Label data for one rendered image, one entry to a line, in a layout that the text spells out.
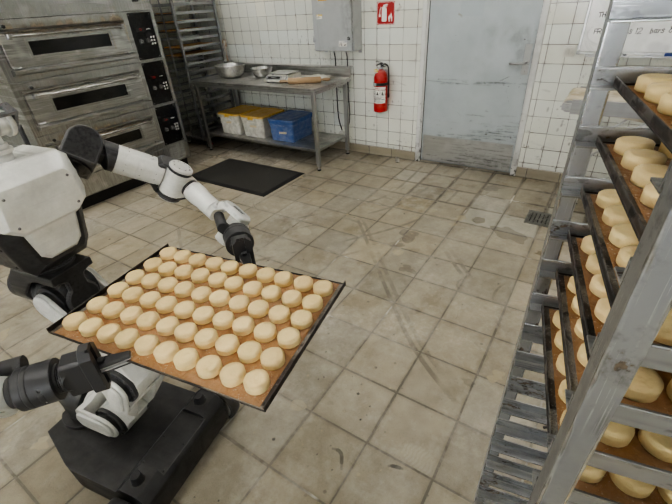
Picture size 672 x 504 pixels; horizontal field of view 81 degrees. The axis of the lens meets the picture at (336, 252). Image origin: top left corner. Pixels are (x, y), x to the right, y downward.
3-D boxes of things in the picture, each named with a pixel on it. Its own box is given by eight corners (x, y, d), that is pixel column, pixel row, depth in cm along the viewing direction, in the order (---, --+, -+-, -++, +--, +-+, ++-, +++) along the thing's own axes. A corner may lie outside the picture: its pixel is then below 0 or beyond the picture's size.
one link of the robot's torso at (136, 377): (113, 405, 136) (21, 299, 118) (150, 367, 149) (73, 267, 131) (139, 408, 128) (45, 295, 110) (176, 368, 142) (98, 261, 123)
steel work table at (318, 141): (206, 150, 532) (187, 72, 478) (243, 135, 581) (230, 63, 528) (320, 172, 440) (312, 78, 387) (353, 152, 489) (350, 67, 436)
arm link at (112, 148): (107, 178, 127) (56, 164, 119) (112, 154, 130) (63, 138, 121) (115, 165, 119) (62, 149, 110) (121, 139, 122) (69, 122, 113)
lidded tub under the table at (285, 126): (268, 140, 476) (265, 118, 462) (291, 130, 509) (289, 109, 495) (293, 144, 458) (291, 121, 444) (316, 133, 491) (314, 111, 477)
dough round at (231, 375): (243, 388, 76) (241, 381, 75) (217, 388, 76) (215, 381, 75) (249, 368, 80) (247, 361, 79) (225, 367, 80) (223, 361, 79)
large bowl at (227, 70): (209, 79, 484) (207, 66, 476) (232, 74, 511) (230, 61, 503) (231, 80, 465) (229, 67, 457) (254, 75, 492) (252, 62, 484)
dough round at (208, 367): (193, 371, 80) (190, 364, 79) (213, 356, 83) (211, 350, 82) (206, 384, 77) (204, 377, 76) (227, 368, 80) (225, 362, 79)
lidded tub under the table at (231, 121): (219, 132, 518) (215, 112, 504) (245, 123, 550) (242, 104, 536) (240, 135, 499) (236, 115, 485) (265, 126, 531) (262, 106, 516)
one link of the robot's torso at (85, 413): (82, 428, 160) (68, 408, 153) (121, 389, 175) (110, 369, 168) (119, 444, 153) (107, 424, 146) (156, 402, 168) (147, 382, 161)
